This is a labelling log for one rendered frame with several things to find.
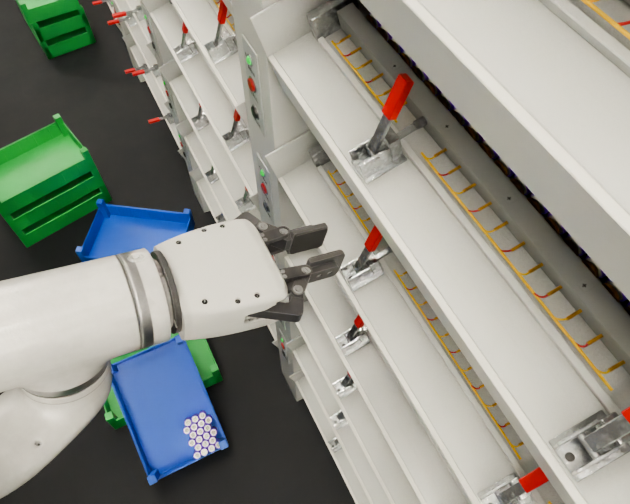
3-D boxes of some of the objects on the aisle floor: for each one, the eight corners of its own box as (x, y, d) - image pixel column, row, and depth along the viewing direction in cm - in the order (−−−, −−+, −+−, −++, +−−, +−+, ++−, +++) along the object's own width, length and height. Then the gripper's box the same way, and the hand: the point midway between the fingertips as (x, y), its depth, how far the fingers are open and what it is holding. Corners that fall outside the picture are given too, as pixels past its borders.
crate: (83, 265, 174) (74, 251, 167) (105, 213, 185) (97, 198, 178) (178, 277, 172) (173, 263, 165) (195, 223, 182) (190, 208, 176)
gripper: (185, 353, 43) (384, 289, 51) (124, 200, 50) (304, 165, 59) (181, 395, 48) (361, 332, 56) (127, 251, 56) (291, 214, 64)
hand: (315, 251), depth 57 cm, fingers open, 3 cm apart
